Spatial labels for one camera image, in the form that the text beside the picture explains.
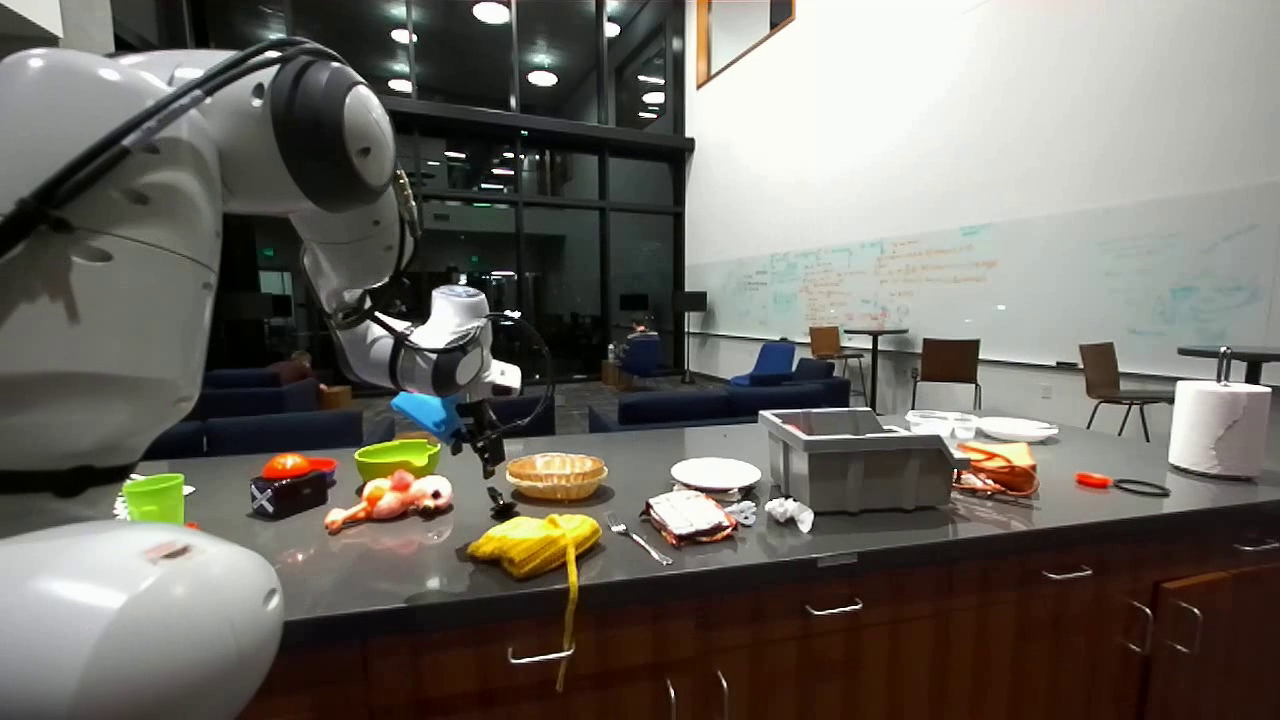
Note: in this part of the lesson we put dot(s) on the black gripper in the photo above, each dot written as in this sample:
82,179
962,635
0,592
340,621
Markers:
480,434

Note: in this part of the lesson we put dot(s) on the yellow knitted cloth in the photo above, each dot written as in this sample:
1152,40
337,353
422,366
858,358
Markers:
533,547

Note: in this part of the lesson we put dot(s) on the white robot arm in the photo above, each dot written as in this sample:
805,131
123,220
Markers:
118,179

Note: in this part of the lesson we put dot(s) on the wooden counter cabinets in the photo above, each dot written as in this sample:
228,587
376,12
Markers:
1117,613

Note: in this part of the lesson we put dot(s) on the woven wicker basket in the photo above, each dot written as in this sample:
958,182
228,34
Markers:
558,479

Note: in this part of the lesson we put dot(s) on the green plastic bowl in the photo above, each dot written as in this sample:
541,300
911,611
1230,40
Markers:
407,454

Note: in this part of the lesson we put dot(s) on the pink orange plush toy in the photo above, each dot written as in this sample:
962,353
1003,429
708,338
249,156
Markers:
393,496

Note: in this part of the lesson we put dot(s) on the metal spoon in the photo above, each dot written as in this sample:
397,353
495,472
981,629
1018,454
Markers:
651,548

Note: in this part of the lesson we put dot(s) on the snack packet pile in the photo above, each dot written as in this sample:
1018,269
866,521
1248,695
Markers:
694,516

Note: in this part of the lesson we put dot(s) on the white round plate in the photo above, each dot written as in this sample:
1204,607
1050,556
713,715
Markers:
713,472

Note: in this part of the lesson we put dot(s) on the black box white cross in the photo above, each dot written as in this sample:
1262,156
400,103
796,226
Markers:
286,496

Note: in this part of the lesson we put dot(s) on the blue lounge chair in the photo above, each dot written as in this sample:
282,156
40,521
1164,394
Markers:
775,360

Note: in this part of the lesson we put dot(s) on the dark blue sofa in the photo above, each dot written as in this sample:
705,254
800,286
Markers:
686,407

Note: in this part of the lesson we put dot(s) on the green plastic cup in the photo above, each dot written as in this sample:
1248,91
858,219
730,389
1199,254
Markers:
158,496

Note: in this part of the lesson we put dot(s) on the grey metal bin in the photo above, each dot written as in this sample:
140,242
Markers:
855,462

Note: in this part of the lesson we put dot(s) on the round high table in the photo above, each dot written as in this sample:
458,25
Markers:
875,338

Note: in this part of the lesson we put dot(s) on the brown wooden chair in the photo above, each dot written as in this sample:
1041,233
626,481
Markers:
951,368

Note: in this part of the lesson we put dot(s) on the orange food package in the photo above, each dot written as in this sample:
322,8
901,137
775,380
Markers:
999,469

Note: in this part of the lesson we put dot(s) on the white plate far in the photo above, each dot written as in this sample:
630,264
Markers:
1018,429

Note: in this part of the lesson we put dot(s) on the small orange object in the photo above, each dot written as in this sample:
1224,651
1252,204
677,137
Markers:
1100,481

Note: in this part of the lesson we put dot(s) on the grey chair right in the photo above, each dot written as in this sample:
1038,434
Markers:
1107,385

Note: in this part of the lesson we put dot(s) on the white paper towel roll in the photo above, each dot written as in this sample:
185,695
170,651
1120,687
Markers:
1216,429

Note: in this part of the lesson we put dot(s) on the silver cabinet handle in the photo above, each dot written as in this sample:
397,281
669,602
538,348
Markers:
832,611

